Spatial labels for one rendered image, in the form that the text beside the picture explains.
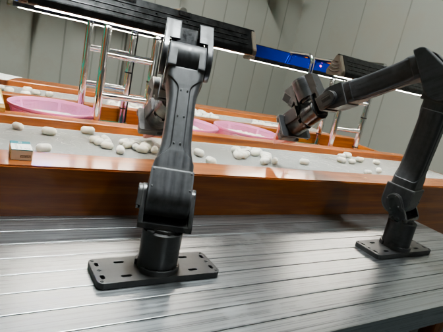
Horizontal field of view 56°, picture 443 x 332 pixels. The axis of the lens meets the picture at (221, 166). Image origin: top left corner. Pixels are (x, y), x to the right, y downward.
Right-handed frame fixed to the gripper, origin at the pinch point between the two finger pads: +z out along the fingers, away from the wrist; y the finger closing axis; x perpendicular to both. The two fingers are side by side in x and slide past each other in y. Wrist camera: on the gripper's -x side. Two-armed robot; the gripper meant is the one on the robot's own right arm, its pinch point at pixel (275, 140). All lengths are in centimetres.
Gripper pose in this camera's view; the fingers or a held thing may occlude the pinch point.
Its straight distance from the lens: 125.7
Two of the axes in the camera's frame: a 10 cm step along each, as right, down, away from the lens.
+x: 1.5, 9.2, -3.5
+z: -4.9, 3.8, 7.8
